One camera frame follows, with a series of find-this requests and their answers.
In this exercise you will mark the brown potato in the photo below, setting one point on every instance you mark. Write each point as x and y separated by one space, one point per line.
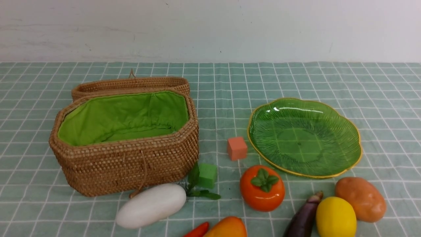
368 203

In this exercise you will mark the orange yellow mango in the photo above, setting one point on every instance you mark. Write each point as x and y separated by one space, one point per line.
230 226

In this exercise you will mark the green leaf glass plate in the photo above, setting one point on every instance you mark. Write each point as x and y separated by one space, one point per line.
304 138

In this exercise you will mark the woven wicker basket green lining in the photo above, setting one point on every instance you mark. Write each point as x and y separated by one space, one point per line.
118 141

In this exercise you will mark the orange foam cube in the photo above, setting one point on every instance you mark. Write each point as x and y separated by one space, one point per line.
237 148

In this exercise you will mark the yellow lemon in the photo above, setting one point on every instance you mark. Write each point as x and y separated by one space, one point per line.
335 217

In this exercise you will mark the red chili pepper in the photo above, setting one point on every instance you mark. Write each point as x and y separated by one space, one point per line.
199 231

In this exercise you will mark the green foam cube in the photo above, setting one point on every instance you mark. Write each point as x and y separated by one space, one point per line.
207 175

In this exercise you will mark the green checkered tablecloth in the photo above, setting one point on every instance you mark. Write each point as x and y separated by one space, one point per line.
382 100

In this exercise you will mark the woven wicker basket lid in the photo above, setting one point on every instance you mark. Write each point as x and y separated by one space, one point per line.
85 89

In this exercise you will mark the purple eggplant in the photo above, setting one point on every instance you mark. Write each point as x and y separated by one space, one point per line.
302 222

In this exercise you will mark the orange persimmon with green calyx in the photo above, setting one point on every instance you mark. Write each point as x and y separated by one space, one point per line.
262 188

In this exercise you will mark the white radish with leaves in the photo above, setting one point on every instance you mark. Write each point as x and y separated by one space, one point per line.
161 201

